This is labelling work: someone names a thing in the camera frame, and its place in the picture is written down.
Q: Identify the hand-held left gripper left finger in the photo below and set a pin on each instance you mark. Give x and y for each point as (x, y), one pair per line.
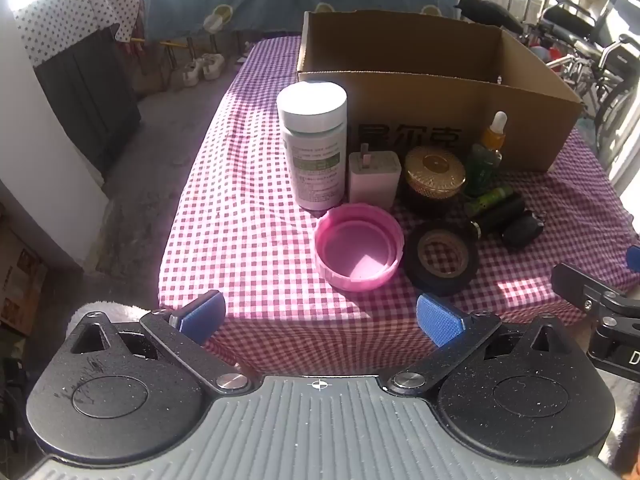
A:
(202, 316)

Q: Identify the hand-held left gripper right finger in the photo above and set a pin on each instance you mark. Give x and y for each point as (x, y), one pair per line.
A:
(440, 322)

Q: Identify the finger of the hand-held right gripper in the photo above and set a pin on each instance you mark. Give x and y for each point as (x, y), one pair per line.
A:
(575, 282)
(634, 258)

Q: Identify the black tape roll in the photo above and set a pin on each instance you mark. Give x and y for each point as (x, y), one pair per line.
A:
(415, 270)

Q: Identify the black cylinder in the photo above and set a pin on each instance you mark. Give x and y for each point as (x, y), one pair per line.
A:
(500, 216)

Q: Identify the pink plastic lid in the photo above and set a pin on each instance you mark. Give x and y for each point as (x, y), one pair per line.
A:
(360, 255)

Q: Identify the green cylindrical tube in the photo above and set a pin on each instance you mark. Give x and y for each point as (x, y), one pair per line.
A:
(492, 197)

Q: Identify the green dropper bottle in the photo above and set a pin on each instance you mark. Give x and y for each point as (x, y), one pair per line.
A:
(484, 170)

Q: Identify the gold lid jar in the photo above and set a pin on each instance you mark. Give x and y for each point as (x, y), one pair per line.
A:
(434, 170)

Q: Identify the white charger plug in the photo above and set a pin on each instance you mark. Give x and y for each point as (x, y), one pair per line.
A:
(372, 180)

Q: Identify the white plastic bottle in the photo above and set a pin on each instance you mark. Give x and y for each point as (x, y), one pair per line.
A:
(312, 160)

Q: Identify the brown cardboard box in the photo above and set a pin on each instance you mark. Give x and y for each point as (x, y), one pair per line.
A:
(400, 105)

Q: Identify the white fluffy cloth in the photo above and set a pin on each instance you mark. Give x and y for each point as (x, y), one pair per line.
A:
(120, 307)

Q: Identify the red checkered tablecloth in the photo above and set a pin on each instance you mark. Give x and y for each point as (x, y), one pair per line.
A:
(240, 210)

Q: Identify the printed cardboard carton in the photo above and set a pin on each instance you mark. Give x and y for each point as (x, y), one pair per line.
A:
(20, 280)

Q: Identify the wheelchair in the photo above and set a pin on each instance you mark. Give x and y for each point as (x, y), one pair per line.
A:
(590, 35)

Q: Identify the dark cabinet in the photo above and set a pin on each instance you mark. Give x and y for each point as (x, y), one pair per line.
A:
(85, 105)

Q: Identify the white platform shoe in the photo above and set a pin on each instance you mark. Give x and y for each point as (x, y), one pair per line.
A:
(192, 70)
(212, 65)

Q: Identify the yellow stick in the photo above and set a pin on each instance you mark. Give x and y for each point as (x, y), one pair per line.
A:
(172, 44)

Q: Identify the black cloth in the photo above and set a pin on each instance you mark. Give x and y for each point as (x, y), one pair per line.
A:
(487, 12)

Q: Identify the polka dot cloth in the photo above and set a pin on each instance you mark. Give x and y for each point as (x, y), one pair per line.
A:
(65, 20)

